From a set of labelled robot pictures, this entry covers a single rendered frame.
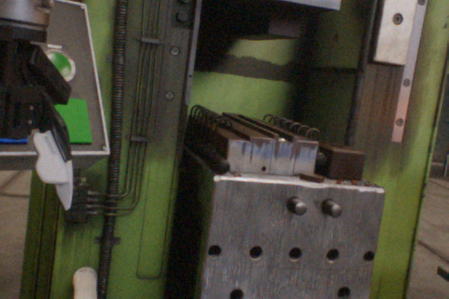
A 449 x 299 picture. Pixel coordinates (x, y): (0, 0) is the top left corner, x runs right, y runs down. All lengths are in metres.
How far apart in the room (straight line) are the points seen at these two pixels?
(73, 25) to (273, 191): 0.49
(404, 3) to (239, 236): 0.69
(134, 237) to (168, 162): 0.19
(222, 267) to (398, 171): 0.57
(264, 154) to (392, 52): 0.44
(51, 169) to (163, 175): 0.61
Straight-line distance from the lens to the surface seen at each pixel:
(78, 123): 0.84
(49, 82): 0.65
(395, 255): 1.48
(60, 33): 0.91
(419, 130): 1.43
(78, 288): 1.15
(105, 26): 1.14
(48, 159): 0.60
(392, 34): 1.33
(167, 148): 1.17
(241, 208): 1.03
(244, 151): 1.06
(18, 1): 0.59
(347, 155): 1.16
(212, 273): 1.06
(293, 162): 1.11
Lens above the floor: 1.12
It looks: 7 degrees down
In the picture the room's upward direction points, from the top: 8 degrees clockwise
